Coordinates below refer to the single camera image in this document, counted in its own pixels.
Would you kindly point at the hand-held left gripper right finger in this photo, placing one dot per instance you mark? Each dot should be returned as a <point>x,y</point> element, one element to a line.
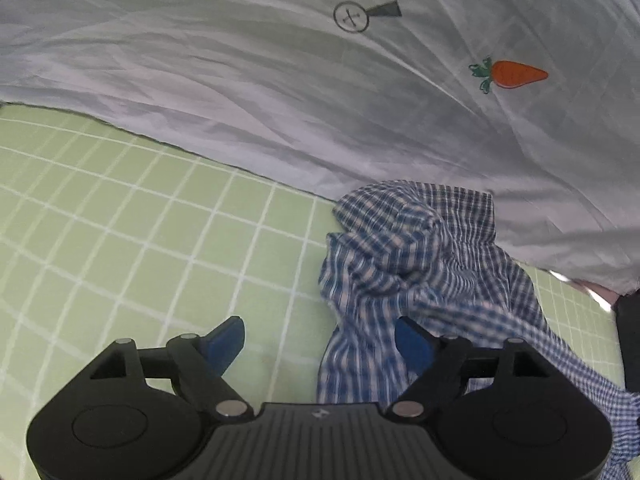
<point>412,346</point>

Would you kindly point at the black folded cloth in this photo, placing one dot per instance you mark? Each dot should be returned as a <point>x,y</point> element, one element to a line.
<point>630,335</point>

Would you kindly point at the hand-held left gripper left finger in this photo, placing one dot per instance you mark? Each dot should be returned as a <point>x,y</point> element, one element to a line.
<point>227,344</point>

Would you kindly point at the brownish pink cloth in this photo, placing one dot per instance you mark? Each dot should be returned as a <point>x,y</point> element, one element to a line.
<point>597,292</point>

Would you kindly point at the blue plaid garment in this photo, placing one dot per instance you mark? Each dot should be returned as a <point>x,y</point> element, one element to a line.
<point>400,260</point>

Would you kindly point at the green grid bed sheet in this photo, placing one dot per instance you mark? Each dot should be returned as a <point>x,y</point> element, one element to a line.
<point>125,220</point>

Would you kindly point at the grey carrot print quilt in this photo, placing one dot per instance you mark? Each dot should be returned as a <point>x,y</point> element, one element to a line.
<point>300,85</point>

